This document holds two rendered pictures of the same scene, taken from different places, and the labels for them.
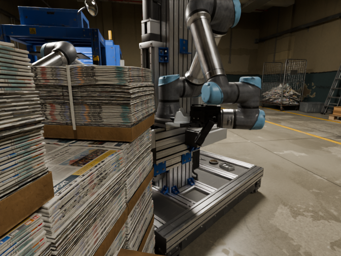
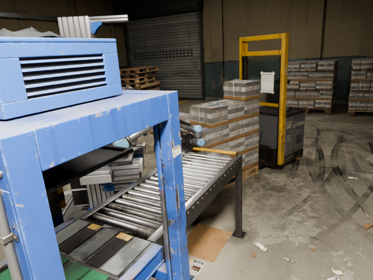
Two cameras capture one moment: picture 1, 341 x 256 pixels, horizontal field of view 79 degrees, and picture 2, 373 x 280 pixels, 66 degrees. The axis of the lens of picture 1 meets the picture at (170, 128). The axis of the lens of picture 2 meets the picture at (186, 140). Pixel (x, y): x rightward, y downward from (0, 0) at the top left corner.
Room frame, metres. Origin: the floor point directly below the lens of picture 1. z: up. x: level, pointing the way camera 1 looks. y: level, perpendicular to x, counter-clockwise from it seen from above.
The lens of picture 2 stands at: (3.00, 2.43, 1.69)
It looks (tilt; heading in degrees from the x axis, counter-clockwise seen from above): 17 degrees down; 221
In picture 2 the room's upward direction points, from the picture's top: 4 degrees counter-clockwise
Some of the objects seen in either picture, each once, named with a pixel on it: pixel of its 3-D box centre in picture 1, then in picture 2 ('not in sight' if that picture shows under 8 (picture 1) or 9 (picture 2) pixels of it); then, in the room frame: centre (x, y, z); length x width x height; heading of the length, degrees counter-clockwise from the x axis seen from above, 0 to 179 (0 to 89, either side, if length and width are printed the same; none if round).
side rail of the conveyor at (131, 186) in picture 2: not in sight; (149, 181); (1.63, 0.85, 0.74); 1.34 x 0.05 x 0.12; 11
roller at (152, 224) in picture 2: not in sight; (130, 219); (2.10, 1.19, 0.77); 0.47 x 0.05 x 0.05; 101
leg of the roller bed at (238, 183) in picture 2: not in sight; (238, 202); (0.91, 1.22, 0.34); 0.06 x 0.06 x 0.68; 11
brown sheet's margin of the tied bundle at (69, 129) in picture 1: (97, 123); not in sight; (0.78, 0.28, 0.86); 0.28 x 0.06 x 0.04; 170
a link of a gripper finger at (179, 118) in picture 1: (178, 119); not in sight; (0.76, -0.03, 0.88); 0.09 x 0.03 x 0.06; 107
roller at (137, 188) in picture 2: not in sight; (161, 194); (1.78, 1.13, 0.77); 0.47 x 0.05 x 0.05; 101
